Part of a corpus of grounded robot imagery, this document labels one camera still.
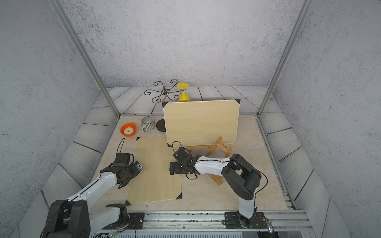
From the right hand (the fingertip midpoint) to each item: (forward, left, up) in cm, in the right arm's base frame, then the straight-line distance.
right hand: (176, 170), depth 88 cm
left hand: (0, +21, -1) cm, 22 cm away
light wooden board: (+23, -15, +16) cm, 32 cm away
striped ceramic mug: (+33, +24, +3) cm, 41 cm away
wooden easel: (-6, -23, +1) cm, 24 cm away
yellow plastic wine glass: (+39, -4, +22) cm, 45 cm away
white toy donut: (+29, +37, +1) cm, 47 cm away
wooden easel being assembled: (+3, -28, +18) cm, 33 cm away
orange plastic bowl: (+33, +34, +2) cm, 47 cm away
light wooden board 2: (-7, +12, -2) cm, 14 cm away
